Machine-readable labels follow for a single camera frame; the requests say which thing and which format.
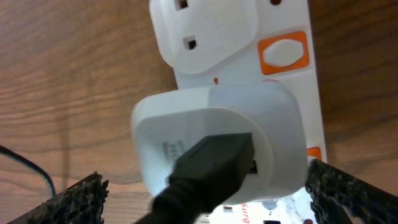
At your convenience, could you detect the black charger cable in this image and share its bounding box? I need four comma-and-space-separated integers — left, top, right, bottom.
0, 133, 256, 224

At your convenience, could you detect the white USB charger plug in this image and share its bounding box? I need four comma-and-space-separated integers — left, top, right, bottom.
131, 80, 307, 205

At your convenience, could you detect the white power strip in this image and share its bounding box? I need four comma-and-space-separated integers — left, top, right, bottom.
134, 0, 326, 223

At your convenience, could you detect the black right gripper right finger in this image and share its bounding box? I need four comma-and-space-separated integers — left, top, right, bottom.
305, 159, 397, 224

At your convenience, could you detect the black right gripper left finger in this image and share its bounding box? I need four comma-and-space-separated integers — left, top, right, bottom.
8, 172, 109, 224

